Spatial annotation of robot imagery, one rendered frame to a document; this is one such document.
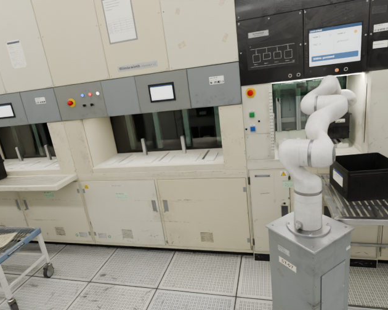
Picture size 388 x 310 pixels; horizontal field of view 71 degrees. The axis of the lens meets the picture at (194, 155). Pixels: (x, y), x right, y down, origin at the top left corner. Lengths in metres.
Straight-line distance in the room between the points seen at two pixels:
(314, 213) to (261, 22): 1.19
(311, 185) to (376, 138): 0.84
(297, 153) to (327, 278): 0.58
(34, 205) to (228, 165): 1.98
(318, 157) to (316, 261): 0.43
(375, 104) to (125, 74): 1.67
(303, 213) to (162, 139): 1.64
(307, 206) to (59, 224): 2.38
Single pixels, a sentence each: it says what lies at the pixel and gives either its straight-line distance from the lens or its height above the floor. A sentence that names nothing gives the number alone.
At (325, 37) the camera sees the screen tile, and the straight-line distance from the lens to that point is 1.93.
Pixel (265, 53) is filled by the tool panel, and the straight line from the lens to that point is 1.90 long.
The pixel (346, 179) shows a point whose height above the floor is 0.88.
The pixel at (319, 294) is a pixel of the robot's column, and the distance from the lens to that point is 1.46.
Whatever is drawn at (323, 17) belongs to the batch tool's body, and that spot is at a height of 1.74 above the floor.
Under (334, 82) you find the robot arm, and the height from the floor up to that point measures 1.38.
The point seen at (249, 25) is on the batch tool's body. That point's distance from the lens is 1.92.
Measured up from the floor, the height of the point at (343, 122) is 1.06.
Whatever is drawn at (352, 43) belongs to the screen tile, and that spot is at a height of 1.57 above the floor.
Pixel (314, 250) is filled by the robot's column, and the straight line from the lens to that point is 1.28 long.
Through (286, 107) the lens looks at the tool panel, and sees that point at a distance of 2.84.
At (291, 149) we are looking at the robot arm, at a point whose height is 1.15.
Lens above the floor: 1.51
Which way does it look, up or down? 16 degrees down
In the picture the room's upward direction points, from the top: 8 degrees counter-clockwise
